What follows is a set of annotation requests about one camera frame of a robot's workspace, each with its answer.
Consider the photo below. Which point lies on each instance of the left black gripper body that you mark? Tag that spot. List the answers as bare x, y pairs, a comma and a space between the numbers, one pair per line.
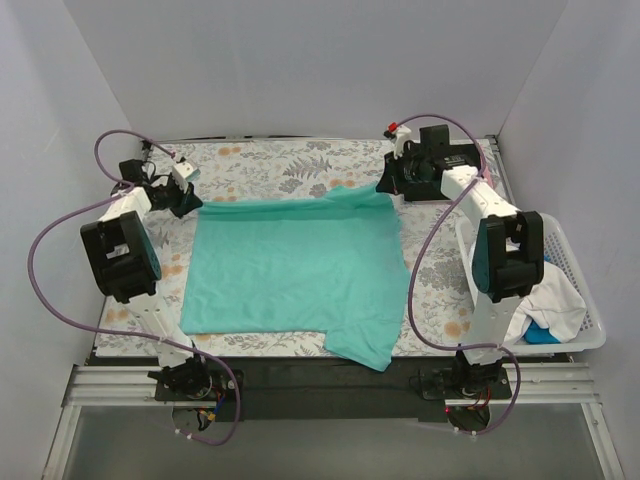
185, 203

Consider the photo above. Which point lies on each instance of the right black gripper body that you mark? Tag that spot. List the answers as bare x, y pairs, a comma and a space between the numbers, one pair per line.
391, 173

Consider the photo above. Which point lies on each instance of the teal t shirt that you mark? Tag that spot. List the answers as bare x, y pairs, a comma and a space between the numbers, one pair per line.
332, 265

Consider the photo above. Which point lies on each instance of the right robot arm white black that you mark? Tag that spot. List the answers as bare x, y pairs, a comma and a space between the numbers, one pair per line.
508, 258

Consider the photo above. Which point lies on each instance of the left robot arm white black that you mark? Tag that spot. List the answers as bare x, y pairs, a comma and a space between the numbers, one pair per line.
126, 267

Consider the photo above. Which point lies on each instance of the folded black t shirt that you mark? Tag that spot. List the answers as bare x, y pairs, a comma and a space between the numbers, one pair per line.
456, 155

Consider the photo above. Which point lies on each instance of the folded pink t shirt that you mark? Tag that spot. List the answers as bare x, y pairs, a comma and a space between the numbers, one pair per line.
490, 163

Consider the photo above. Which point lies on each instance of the white plastic basket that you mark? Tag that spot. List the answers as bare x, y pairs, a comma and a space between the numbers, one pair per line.
557, 249

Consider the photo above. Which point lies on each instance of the white t shirt in basket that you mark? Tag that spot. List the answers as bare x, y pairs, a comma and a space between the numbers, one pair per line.
570, 319

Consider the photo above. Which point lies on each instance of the blue t shirt in basket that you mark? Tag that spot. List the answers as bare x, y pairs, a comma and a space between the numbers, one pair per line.
543, 307

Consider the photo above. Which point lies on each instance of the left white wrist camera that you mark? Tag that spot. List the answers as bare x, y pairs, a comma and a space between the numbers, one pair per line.
184, 172

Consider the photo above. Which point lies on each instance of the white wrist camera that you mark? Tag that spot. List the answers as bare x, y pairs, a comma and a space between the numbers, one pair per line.
184, 172
399, 135

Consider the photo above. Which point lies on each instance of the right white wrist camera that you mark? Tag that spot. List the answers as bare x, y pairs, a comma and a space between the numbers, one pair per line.
399, 135

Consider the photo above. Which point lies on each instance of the aluminium front rail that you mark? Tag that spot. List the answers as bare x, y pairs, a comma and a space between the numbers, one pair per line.
555, 383

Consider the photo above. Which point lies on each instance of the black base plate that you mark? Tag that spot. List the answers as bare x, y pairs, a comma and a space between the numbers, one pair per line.
345, 406

